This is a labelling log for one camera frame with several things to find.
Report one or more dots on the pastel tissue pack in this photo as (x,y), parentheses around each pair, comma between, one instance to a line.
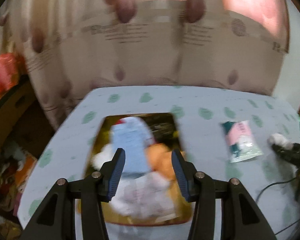
(240,141)

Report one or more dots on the cardboard box with clutter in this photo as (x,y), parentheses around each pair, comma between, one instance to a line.
(16,166)

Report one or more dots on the fluffy white plush ball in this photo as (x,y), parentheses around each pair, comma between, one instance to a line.
(102,157)

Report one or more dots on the white cloud pattern tablecloth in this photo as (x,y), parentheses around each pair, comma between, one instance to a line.
(198,112)

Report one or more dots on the orange plastic duck toy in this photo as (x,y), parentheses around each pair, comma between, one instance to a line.
(159,157)

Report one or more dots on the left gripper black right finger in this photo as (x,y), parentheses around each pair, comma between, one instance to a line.
(241,216)

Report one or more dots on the beige leaf print curtain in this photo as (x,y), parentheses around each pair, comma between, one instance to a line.
(70,47)

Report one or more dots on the blue fluffy cloth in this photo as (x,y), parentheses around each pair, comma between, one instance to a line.
(136,164)

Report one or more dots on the white red star cloth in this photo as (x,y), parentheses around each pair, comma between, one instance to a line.
(132,124)

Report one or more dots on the red plastic bag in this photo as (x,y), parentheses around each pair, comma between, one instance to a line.
(9,73)

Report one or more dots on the white knitted red-trim glove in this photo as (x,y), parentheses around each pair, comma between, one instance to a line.
(280,140)

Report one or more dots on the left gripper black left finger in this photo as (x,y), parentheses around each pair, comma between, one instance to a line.
(55,216)

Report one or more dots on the floral wet wipes pack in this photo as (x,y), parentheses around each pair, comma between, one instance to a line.
(144,198)

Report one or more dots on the dark wooden cabinet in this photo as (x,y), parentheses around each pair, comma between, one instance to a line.
(22,119)

